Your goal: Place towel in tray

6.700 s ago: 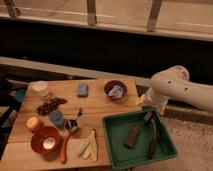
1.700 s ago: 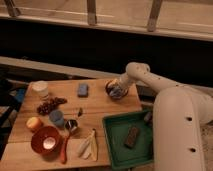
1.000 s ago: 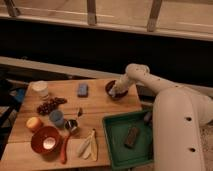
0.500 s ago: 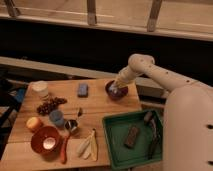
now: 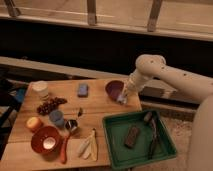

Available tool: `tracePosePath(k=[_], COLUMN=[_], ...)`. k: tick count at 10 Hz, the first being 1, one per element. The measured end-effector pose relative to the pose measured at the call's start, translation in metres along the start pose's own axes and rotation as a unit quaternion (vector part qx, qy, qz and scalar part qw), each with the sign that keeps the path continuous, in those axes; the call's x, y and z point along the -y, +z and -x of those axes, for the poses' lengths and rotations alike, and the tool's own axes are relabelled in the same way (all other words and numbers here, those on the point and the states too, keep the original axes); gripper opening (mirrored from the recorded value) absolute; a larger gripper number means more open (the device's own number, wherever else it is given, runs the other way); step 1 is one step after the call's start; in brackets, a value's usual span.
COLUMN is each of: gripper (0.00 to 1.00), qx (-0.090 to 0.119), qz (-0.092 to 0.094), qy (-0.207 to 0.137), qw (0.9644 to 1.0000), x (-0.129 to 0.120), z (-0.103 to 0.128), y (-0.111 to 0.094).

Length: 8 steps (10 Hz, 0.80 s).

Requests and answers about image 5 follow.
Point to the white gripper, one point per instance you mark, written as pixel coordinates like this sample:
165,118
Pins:
128,89

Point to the bunch of dark grapes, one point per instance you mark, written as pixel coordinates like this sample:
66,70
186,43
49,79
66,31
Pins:
50,105

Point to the small dark leaf piece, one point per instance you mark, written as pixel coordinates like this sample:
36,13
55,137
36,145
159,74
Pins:
80,112

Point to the white towel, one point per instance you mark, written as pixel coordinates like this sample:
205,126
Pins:
122,99

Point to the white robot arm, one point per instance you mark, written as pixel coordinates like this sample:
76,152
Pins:
192,88

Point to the orange carrot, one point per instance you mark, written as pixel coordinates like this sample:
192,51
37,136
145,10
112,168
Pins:
63,155

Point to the dark tongs tool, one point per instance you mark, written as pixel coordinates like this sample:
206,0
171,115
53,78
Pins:
155,139

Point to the brown rectangular block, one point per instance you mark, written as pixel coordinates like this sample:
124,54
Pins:
131,137

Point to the blue cup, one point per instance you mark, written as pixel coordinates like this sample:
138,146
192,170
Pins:
56,117

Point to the green plastic tray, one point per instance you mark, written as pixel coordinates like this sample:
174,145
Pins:
116,128

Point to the blue sponge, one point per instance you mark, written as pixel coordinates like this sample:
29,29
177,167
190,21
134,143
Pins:
82,90

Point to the white cup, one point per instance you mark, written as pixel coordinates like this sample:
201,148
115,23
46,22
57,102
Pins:
41,88

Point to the orange bowl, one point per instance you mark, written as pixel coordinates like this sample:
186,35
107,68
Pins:
45,140

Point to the orange fruit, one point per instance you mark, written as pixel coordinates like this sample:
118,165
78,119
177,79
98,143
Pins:
34,123

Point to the small brown block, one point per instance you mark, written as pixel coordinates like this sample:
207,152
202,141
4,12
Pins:
147,117

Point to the purple bowl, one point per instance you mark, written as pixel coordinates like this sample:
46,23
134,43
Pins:
114,88

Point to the black chair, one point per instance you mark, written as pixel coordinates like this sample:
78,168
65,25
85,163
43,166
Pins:
12,98

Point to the metal measuring cup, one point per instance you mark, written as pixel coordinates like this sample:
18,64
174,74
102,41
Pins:
71,125

